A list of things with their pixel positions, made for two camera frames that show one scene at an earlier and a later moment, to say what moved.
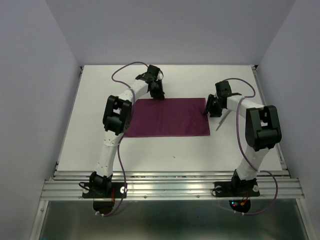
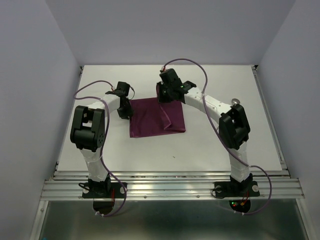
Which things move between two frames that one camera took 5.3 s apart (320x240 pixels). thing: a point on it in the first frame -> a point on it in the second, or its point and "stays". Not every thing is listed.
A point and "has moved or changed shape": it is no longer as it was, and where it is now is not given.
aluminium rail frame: [280, 184] stays
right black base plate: [236, 189] stays
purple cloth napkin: [169, 117] has moved or changed shape
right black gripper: [212, 113] -> [161, 99]
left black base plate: [103, 190] stays
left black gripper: [160, 94] -> [129, 113]
